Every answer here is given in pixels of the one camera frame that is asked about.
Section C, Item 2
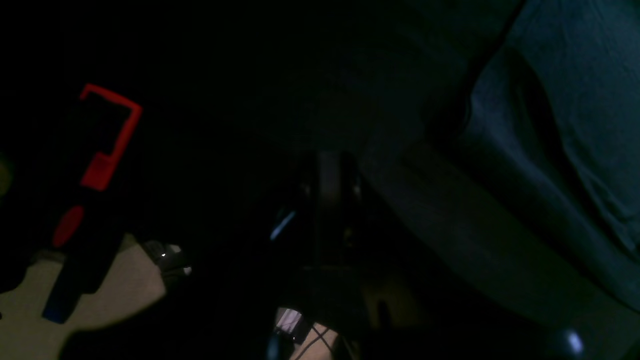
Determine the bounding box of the red and black clamp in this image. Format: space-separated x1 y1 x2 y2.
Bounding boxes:
39 83 143 324

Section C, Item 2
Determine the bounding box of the dark blue-grey T-shirt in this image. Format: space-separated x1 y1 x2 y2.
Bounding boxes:
375 0 639 315

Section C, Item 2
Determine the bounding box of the black table cloth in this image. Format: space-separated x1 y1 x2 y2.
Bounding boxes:
1 0 639 360

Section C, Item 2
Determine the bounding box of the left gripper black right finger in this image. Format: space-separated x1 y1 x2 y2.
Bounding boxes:
340 152 370 268

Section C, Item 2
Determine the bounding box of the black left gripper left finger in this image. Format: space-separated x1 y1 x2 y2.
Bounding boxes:
279 152 321 271

